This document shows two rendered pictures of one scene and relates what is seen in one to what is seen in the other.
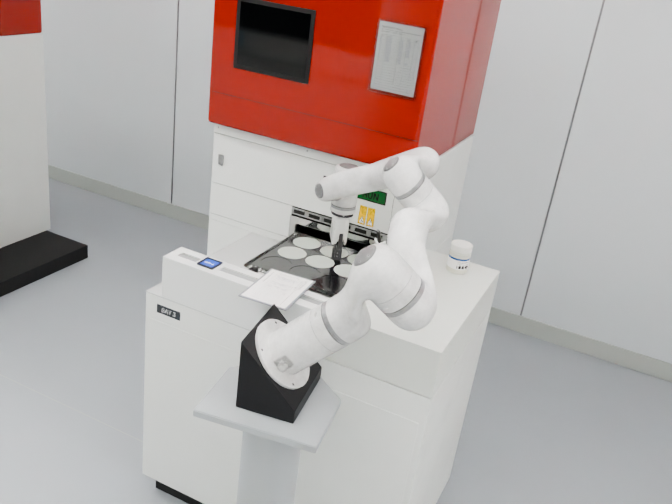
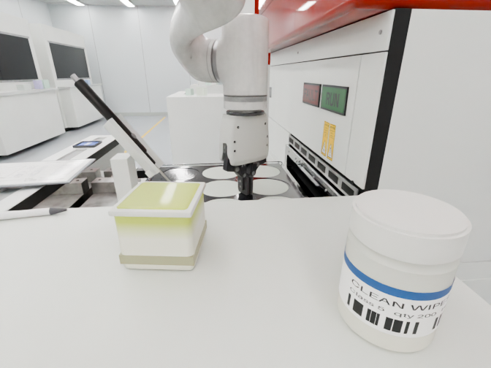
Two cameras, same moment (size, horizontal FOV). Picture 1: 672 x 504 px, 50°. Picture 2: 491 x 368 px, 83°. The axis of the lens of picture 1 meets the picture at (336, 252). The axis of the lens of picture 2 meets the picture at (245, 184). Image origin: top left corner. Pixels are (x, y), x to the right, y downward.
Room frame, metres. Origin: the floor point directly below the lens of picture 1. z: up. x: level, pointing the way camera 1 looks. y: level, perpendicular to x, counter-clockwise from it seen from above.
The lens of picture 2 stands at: (1.98, -0.49, 1.14)
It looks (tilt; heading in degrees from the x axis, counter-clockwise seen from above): 22 degrees down; 61
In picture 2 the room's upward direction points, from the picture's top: straight up
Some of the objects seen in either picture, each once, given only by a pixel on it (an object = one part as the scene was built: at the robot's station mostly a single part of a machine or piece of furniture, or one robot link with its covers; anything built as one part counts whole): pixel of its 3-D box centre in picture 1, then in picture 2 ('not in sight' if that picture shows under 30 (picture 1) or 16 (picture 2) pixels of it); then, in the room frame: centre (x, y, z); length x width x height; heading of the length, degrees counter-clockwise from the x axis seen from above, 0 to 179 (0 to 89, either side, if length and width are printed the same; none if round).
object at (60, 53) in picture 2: not in sight; (62, 80); (1.56, 7.37, 1.00); 1.80 x 1.08 x 2.00; 67
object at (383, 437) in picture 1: (309, 404); not in sight; (2.09, 0.02, 0.41); 0.96 x 0.64 x 0.82; 67
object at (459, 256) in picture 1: (459, 256); (394, 266); (2.16, -0.40, 1.01); 0.07 x 0.07 x 0.10
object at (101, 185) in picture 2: not in sight; (112, 184); (2.00, 0.21, 0.89); 0.08 x 0.03 x 0.03; 157
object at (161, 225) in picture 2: not in sight; (165, 223); (2.03, -0.23, 1.00); 0.07 x 0.07 x 0.07; 59
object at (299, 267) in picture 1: (319, 262); (222, 188); (2.22, 0.05, 0.90); 0.34 x 0.34 x 0.01; 67
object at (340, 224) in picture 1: (340, 225); (245, 134); (2.25, 0.00, 1.03); 0.10 x 0.07 x 0.11; 9
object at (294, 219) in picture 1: (342, 242); (308, 184); (2.42, -0.02, 0.89); 0.44 x 0.02 x 0.10; 67
